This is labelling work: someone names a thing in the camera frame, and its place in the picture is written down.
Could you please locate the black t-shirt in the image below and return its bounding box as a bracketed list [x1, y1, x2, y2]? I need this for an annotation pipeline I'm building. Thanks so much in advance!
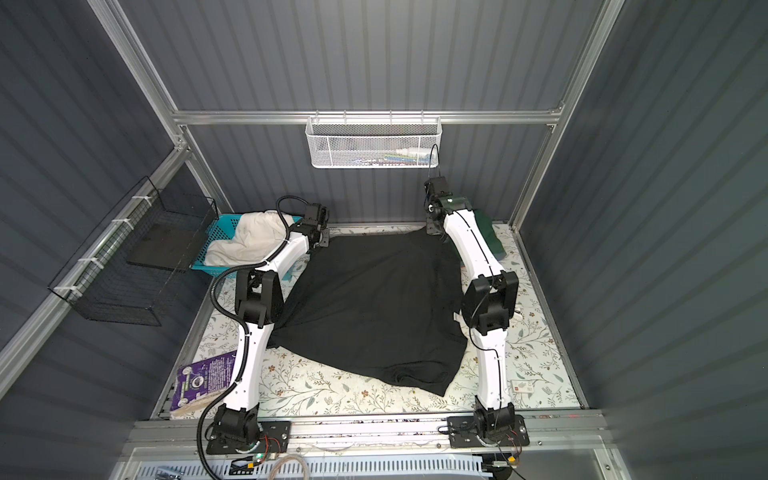
[270, 229, 467, 396]

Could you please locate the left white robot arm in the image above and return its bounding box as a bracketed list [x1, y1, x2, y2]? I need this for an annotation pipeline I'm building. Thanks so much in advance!
[208, 195, 328, 452]

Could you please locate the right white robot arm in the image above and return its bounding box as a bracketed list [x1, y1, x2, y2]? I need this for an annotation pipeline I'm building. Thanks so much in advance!
[424, 176, 520, 445]

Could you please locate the white bottle in basket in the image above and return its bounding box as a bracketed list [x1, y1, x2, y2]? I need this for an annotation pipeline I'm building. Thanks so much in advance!
[395, 147, 434, 161]

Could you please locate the folded green t-shirt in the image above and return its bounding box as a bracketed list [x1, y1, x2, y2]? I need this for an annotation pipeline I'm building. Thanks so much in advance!
[474, 209, 507, 261]

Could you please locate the white t-shirt in basket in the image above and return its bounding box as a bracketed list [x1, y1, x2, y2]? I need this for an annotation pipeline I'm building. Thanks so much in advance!
[200, 210, 297, 267]

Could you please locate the teal plastic laundry basket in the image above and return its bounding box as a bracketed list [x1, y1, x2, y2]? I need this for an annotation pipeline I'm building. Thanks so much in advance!
[191, 210, 309, 277]

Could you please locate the purple book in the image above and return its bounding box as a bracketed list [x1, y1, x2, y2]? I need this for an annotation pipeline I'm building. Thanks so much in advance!
[170, 351, 236, 419]

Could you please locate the floral table mat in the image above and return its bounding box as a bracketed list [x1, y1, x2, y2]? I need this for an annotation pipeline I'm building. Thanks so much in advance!
[179, 223, 582, 418]

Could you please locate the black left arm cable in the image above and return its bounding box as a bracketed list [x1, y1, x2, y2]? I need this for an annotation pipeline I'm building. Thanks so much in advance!
[195, 194, 313, 480]

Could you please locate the white wire wall basket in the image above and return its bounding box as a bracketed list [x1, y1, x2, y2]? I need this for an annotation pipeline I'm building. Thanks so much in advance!
[305, 117, 443, 169]

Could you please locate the black wire side basket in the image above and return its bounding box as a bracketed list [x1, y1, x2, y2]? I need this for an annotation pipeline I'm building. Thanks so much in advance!
[48, 180, 218, 327]

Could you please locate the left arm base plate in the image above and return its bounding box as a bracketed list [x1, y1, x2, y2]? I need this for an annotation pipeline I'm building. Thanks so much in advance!
[202, 421, 292, 455]

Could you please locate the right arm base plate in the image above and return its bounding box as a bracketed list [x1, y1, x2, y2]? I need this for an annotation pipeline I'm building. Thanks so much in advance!
[438, 415, 530, 449]

